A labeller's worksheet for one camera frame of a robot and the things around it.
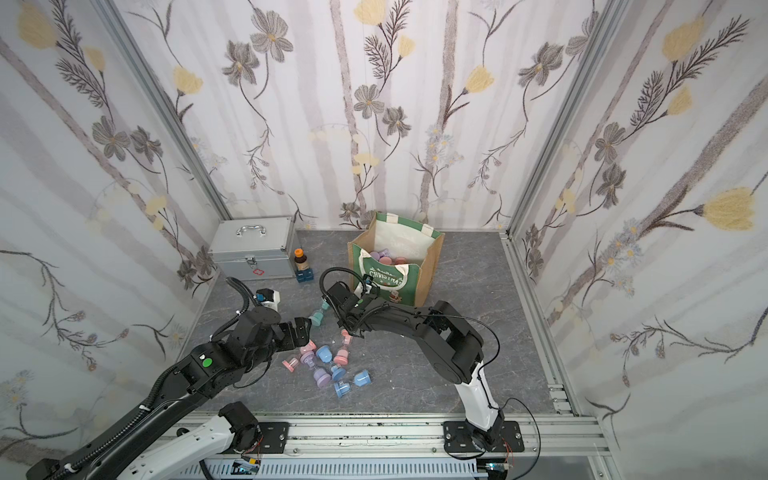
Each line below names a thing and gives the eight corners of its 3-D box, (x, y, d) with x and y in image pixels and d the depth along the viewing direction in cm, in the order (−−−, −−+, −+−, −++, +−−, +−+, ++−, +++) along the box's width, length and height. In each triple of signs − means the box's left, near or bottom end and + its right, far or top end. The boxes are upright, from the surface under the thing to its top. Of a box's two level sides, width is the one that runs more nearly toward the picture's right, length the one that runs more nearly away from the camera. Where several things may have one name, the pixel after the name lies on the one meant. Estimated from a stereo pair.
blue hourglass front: (338, 398, 81) (336, 396, 79) (334, 385, 83) (332, 383, 81) (373, 382, 84) (373, 380, 82) (368, 370, 86) (368, 367, 84)
